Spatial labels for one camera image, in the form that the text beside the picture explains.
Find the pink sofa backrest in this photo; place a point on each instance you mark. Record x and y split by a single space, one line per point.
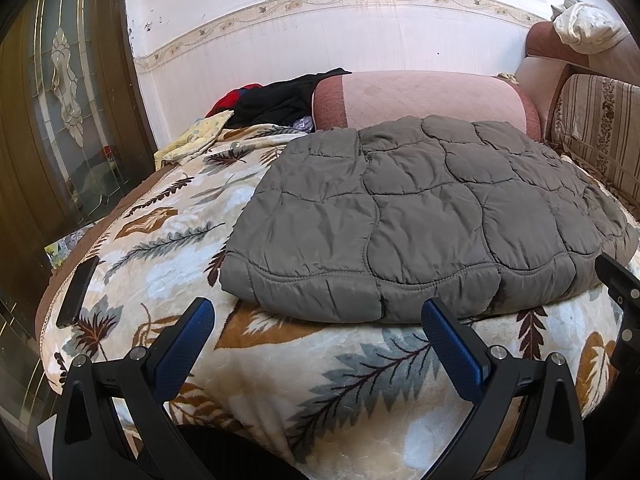
540 70

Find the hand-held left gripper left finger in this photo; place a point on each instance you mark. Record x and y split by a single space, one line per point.
185 350

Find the black garment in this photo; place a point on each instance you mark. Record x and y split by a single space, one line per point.
280 100

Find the striped sofa cushion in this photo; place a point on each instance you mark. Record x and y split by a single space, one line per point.
595 115

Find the red garment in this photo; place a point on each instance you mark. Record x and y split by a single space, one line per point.
227 102

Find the grey quilted jacket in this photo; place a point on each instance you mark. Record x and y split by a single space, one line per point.
425 210

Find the lilac patterned cloth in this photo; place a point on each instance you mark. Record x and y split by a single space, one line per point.
302 124

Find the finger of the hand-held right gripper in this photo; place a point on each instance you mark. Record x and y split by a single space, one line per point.
620 285

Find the wooden stained glass door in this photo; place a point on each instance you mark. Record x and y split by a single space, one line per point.
65 110

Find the leaf print fleece blanket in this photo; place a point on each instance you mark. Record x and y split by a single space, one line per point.
300 360

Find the white crumpled cloth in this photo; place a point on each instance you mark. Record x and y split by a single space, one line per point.
585 22

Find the yellow patterned cloth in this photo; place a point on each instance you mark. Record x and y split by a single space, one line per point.
200 135

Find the black smartphone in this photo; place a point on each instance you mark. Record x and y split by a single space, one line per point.
77 290

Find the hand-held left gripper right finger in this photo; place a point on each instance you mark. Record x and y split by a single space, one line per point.
452 355

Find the white paper sheet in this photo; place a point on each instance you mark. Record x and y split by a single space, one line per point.
47 445

